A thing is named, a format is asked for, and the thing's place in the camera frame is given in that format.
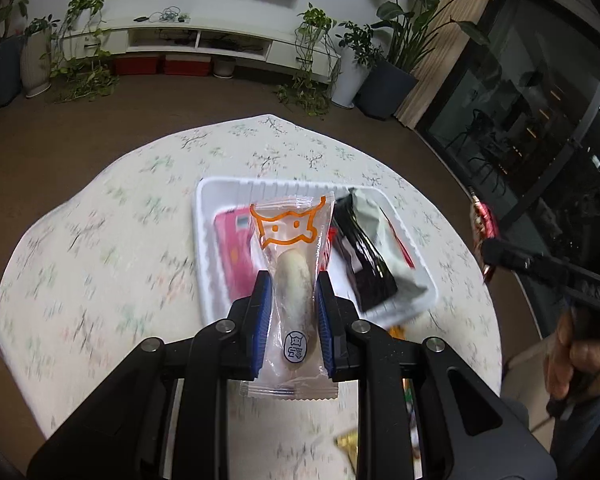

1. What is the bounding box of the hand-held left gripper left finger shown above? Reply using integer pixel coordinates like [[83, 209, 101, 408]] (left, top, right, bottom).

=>
[[27, 270, 273, 480]]

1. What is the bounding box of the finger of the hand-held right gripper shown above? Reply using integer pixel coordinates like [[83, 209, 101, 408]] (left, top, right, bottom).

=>
[[481, 237, 576, 286]]

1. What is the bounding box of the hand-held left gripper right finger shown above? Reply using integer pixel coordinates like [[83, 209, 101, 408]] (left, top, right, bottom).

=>
[[316, 271, 558, 480]]

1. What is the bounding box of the clear bread packet orange print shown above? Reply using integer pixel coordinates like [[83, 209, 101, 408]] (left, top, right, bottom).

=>
[[240, 195, 340, 401]]

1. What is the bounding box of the pink snack packet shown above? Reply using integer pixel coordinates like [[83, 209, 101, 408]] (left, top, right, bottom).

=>
[[214, 210, 262, 306]]

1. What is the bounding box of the black snack packet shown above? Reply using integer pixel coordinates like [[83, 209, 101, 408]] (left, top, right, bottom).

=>
[[331, 195, 398, 310]]

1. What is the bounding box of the white plastic tray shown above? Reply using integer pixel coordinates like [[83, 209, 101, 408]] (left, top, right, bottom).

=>
[[192, 176, 440, 328]]

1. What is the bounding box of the white snack packet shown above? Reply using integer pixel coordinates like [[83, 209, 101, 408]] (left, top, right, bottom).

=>
[[350, 187, 431, 297]]

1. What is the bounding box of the gold snack packet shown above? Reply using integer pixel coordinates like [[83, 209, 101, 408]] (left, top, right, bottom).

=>
[[334, 432, 361, 463]]

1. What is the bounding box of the person's right forearm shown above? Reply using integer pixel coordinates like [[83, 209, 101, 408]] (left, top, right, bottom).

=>
[[549, 355, 600, 480]]

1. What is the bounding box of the person's right hand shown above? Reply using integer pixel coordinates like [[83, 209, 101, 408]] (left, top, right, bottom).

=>
[[544, 309, 600, 407]]

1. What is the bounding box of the dark glass door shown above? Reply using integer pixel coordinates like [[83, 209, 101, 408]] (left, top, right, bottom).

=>
[[415, 0, 600, 361]]

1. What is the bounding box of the beige curtain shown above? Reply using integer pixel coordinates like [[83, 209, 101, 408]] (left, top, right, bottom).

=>
[[392, 0, 503, 133]]

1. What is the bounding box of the large-leaf plant dark pot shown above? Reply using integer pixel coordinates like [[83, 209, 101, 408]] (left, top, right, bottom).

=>
[[355, 0, 501, 121]]

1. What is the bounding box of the small plant tall white pot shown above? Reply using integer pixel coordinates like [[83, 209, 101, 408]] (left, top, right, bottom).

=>
[[330, 22, 381, 109]]

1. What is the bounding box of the red storage box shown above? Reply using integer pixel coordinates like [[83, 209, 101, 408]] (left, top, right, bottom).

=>
[[114, 56, 161, 76], [162, 55, 212, 76]]

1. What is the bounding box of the trailing pothos plant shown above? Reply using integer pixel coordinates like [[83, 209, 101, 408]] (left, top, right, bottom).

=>
[[50, 0, 121, 103], [275, 2, 341, 118]]

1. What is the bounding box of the white television cabinet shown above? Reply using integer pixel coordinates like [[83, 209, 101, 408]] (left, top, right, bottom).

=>
[[60, 22, 341, 83]]

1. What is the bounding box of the plant in white ribbed pot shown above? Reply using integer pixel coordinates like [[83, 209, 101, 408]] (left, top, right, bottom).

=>
[[20, 15, 61, 98]]

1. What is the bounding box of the tangle of cables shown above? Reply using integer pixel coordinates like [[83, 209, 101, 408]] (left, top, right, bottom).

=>
[[147, 7, 191, 24]]

